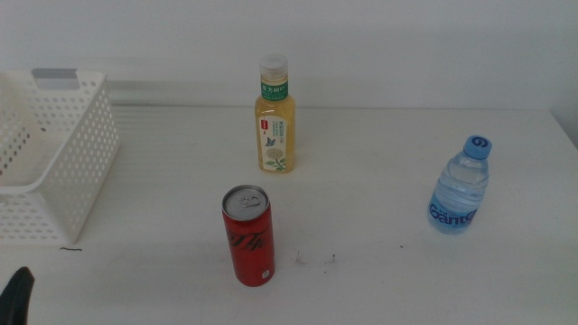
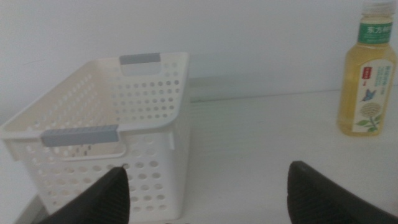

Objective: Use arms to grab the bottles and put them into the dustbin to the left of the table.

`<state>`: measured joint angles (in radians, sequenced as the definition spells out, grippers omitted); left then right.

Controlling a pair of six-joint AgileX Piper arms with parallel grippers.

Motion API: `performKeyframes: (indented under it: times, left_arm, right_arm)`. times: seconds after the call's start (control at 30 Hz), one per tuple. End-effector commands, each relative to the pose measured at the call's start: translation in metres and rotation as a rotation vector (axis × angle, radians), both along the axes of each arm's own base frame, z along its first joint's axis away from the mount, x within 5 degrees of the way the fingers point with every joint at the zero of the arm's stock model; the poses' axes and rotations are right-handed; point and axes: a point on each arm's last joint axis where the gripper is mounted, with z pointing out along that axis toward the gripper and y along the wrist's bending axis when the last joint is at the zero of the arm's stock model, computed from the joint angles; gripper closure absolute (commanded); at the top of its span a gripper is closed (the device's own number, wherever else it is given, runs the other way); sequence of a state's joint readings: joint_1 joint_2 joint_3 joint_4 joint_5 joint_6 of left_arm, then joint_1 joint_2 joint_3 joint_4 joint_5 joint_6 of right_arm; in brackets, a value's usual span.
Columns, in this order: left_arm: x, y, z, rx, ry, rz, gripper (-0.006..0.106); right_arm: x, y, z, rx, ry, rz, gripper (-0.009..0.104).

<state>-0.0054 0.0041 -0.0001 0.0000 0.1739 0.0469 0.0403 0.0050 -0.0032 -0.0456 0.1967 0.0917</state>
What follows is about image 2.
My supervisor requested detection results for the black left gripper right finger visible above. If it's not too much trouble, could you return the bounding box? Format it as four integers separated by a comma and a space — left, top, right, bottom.
286, 161, 398, 224

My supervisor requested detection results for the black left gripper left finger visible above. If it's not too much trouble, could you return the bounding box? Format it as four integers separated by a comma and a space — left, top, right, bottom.
37, 166, 131, 224

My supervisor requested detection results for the white perforated plastic basket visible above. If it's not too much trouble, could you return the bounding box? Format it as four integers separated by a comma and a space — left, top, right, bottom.
0, 52, 191, 223

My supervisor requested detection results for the yellow tea bottle green label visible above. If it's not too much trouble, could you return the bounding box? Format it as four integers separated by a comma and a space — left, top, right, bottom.
337, 0, 398, 137

